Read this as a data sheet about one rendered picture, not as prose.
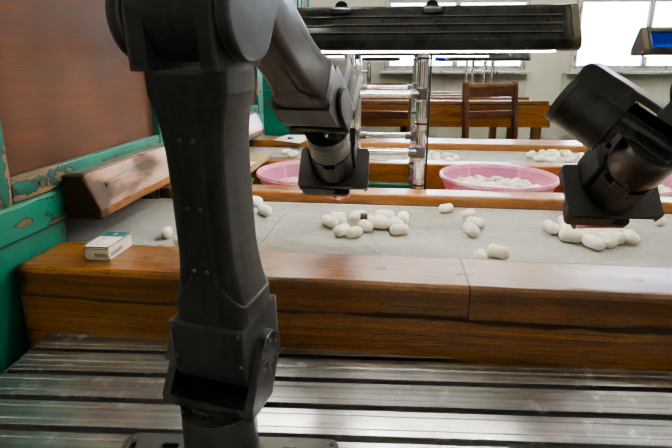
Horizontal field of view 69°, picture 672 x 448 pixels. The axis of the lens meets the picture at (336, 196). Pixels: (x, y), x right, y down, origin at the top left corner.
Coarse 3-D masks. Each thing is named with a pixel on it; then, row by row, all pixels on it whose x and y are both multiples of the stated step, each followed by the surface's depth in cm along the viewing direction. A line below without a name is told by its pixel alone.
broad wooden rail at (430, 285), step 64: (64, 256) 67; (128, 256) 67; (320, 256) 67; (384, 256) 67; (64, 320) 65; (128, 320) 64; (320, 320) 61; (384, 320) 60; (448, 320) 59; (512, 320) 58; (576, 320) 57; (640, 320) 56
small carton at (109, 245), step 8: (112, 232) 70; (120, 232) 70; (128, 232) 70; (96, 240) 67; (104, 240) 67; (112, 240) 67; (120, 240) 68; (128, 240) 70; (88, 248) 65; (96, 248) 65; (104, 248) 65; (112, 248) 66; (120, 248) 68; (88, 256) 65; (96, 256) 65; (104, 256) 65; (112, 256) 66
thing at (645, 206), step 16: (560, 176) 57; (576, 176) 56; (608, 176) 51; (576, 192) 56; (592, 192) 54; (608, 192) 52; (624, 192) 50; (640, 192) 50; (656, 192) 55; (576, 208) 55; (592, 208) 55; (608, 208) 54; (624, 208) 53; (640, 208) 54; (656, 208) 54
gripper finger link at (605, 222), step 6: (564, 216) 57; (570, 222) 56; (576, 222) 56; (582, 222) 56; (588, 222) 56; (594, 222) 56; (600, 222) 55; (606, 222) 55; (612, 222) 55; (618, 222) 56; (624, 222) 56
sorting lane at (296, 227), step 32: (128, 224) 88; (160, 224) 88; (256, 224) 88; (288, 224) 88; (320, 224) 88; (352, 224) 88; (416, 224) 88; (448, 224) 88; (512, 224) 88; (640, 224) 88; (416, 256) 73; (448, 256) 73; (512, 256) 73; (544, 256) 73; (576, 256) 73; (608, 256) 73; (640, 256) 73
